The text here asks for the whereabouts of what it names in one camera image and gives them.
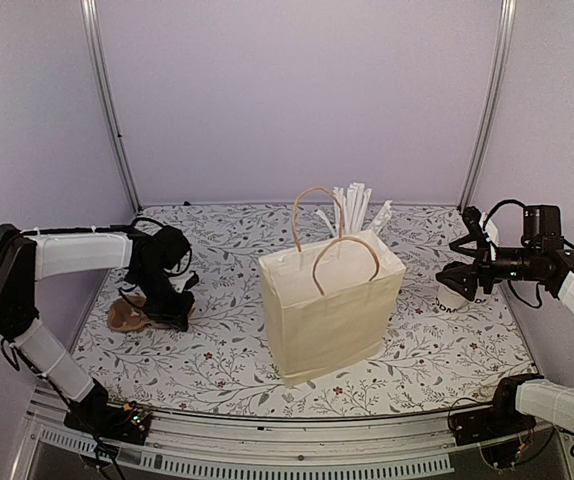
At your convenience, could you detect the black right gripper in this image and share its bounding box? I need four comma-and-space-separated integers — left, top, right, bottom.
438, 233, 541, 301

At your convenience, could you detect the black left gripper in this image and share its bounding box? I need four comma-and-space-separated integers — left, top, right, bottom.
131, 266, 195, 331

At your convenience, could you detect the brown cardboard cup carrier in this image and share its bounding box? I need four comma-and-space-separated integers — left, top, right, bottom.
106, 293, 198, 334

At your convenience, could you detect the cream paper bag with handles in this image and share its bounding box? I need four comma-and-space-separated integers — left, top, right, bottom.
259, 190, 406, 386

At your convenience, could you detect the white paper coffee cup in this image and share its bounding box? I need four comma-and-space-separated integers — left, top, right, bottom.
472, 295, 491, 305

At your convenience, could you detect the white paper cup corner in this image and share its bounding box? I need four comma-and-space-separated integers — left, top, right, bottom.
436, 284, 469, 313

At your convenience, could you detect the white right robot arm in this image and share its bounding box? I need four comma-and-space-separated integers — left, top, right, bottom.
436, 202, 574, 456

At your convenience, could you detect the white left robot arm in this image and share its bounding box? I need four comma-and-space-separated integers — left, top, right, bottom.
0, 223, 195, 434

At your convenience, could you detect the floral patterned table mat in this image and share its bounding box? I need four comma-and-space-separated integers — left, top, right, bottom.
73, 205, 536, 418

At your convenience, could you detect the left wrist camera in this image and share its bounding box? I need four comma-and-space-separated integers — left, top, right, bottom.
169, 271, 200, 292

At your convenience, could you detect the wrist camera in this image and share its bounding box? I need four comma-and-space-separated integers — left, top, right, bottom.
169, 271, 200, 292
462, 206, 499, 248

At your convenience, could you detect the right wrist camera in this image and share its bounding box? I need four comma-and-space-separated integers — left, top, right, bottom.
462, 206, 499, 248

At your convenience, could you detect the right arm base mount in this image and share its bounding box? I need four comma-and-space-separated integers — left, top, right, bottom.
447, 373, 543, 469

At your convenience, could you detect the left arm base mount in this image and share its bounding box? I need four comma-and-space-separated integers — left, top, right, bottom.
64, 380, 151, 446

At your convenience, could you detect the right aluminium frame post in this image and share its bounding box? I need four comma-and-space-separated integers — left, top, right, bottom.
457, 0, 517, 210

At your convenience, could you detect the aluminium frame post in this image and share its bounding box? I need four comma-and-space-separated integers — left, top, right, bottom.
80, 0, 142, 213
457, 0, 517, 210

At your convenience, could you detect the front aluminium rail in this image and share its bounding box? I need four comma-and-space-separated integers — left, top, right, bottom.
11, 387, 574, 479

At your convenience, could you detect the left aluminium frame post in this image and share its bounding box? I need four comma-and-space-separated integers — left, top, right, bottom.
80, 0, 142, 213

